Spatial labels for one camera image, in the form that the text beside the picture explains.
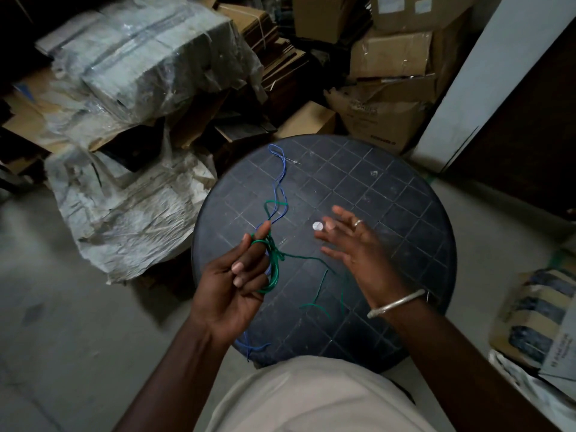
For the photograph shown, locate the person's left hand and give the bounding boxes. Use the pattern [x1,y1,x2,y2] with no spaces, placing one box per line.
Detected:
[191,220,273,348]

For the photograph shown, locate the person's right hand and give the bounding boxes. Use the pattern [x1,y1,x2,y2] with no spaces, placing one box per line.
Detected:
[313,205,418,312]

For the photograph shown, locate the green thread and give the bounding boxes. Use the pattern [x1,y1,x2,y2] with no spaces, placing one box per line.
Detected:
[250,199,347,321]

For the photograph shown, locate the blue thread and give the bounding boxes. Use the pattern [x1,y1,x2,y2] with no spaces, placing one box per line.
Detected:
[235,145,291,363]

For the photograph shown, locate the person's left forearm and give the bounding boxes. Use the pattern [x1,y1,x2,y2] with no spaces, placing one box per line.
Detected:
[112,326,236,432]

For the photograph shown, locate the person's right forearm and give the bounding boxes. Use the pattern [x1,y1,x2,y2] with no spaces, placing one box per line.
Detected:
[369,293,563,432]

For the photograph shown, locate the black round plastic stool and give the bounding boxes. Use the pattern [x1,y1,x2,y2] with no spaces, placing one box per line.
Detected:
[191,134,459,372]

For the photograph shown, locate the silver bangle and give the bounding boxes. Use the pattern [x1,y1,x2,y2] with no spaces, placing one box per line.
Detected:
[367,289,428,319]

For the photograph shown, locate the small plain cardboard box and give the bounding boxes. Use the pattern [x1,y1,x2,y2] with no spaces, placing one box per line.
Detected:
[274,100,339,141]

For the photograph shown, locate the crumpled white plastic sack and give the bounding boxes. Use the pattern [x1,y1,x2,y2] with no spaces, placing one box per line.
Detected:
[44,141,220,285]

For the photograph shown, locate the crumpled printed cardboard box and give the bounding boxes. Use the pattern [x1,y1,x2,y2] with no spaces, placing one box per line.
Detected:
[324,75,438,154]

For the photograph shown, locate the person's beige shirt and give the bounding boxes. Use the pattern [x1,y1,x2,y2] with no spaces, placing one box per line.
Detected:
[205,355,441,432]

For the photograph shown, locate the brown cardboard box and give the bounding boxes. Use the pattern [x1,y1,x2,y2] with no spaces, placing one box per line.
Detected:
[292,0,359,44]
[370,0,479,35]
[349,30,436,82]

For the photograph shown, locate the stack of flattened cardboard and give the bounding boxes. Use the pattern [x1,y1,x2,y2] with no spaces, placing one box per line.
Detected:
[217,1,312,92]

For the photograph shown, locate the white board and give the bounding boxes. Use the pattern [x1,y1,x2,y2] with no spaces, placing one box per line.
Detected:
[410,0,567,174]

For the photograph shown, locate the striped taped cardboard package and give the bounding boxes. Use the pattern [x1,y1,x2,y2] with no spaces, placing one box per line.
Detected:
[490,266,576,370]

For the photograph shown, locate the plastic-wrapped paper bundle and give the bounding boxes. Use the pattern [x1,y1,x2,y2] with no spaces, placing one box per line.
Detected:
[35,0,265,124]

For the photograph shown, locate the dark wooden door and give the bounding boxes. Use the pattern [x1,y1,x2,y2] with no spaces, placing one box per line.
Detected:
[443,21,576,217]

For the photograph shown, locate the flat brown cardboard sheets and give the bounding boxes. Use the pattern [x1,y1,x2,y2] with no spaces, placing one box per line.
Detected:
[0,65,113,176]

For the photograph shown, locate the white printed carton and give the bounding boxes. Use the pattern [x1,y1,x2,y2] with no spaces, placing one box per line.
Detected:
[488,320,576,432]

